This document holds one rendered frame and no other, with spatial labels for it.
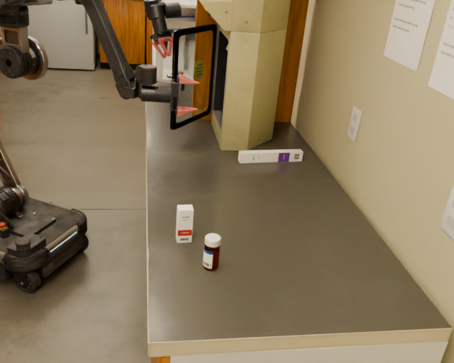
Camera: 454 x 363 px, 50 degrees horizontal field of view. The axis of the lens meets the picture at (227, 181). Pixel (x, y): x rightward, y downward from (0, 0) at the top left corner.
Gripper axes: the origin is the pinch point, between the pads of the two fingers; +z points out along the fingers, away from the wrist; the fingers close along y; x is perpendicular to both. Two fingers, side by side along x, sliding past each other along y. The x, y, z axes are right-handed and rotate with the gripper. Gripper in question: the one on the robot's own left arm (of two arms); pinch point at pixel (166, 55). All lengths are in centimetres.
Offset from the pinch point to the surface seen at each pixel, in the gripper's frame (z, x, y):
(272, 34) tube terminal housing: 2.1, -29.2, -35.2
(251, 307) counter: 68, 39, -97
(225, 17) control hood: -6.1, -9.3, -35.9
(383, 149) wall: 47, -27, -83
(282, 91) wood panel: 25, -53, -3
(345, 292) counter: 73, 14, -102
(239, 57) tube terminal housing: 8.5, -13.6, -33.0
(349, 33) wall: 8, -48, -56
